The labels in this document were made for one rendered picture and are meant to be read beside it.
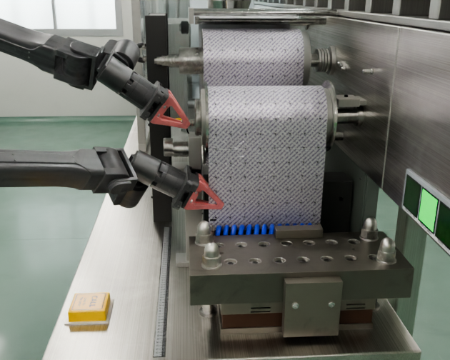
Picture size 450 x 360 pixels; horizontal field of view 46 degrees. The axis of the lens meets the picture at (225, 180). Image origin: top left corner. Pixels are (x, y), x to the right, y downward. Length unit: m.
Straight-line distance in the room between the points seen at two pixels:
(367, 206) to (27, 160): 0.69
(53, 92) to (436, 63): 6.22
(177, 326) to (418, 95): 0.59
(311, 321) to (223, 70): 0.61
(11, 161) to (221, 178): 0.40
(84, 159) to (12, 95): 6.03
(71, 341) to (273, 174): 0.50
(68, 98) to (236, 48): 5.64
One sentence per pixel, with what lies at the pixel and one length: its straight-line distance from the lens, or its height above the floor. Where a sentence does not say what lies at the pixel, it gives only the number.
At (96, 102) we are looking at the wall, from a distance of 6.78.
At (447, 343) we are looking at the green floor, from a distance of 2.71.
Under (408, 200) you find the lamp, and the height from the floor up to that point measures 1.17.
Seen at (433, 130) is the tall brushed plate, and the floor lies 1.30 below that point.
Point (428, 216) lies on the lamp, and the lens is 0.86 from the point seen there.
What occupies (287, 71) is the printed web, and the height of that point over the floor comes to 1.32.
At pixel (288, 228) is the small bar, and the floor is 1.05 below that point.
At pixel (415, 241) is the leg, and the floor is 0.92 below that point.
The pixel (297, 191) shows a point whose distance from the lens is 1.10.
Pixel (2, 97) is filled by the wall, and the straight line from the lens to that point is 7.04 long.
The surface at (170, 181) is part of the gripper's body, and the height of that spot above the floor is 1.14.
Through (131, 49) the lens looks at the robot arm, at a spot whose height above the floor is 1.38.
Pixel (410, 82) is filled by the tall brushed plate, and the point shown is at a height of 1.35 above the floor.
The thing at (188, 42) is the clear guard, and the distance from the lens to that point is 2.05.
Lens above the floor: 1.49
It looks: 19 degrees down
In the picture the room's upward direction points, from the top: straight up
